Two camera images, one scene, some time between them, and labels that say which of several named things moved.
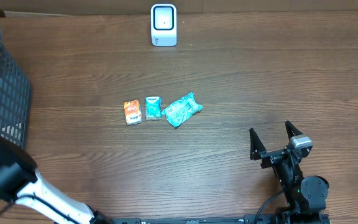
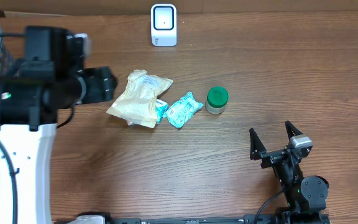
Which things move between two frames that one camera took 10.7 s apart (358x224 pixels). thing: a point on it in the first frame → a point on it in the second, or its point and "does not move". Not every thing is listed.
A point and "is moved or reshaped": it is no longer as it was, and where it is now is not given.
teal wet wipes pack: x=179 y=111 does not move
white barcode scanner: x=163 y=25 does not move
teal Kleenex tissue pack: x=153 y=104 is moved or reshaped
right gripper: x=258 y=149 does not move
